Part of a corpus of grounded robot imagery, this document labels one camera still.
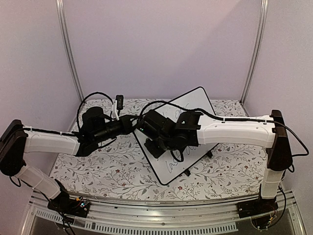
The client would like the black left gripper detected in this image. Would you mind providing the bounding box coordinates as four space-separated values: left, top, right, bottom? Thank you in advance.
93 115 142 144

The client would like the white whiteboard black frame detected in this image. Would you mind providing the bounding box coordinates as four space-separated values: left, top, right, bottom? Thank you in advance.
134 87 217 186

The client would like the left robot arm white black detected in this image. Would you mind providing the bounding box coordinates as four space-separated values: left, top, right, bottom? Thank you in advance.
0 107 139 212

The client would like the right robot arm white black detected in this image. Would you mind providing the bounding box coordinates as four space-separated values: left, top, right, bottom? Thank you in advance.
137 108 292 213

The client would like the black whiteboard stand clip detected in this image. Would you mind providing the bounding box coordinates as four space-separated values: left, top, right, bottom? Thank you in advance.
184 169 191 177
206 151 213 158

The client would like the floral patterned table mat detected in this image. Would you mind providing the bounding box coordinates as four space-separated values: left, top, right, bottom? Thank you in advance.
48 98 278 202

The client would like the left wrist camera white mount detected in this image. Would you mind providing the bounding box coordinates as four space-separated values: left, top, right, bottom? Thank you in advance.
112 94 124 120

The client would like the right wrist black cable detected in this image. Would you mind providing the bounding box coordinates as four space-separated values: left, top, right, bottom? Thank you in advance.
139 100 203 162

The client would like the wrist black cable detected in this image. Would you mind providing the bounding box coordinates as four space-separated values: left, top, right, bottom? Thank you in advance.
139 100 203 162
76 92 117 128

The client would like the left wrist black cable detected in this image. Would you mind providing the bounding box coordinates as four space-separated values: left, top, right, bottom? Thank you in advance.
76 92 117 128

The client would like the front aluminium rail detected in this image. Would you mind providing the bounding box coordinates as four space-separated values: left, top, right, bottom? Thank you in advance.
21 190 307 235

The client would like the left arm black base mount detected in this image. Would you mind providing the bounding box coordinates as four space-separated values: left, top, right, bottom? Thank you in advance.
47 194 90 218

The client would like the left aluminium frame post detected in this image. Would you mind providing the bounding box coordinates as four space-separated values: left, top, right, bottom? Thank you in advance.
55 0 84 101

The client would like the aluminium frame post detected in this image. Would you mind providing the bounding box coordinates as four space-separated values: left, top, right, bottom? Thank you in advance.
55 0 84 101
240 0 268 106

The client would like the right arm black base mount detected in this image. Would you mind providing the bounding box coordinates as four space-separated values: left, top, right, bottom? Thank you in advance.
236 197 278 218

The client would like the right aluminium frame post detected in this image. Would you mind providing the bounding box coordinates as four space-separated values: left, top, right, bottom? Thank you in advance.
240 0 268 106

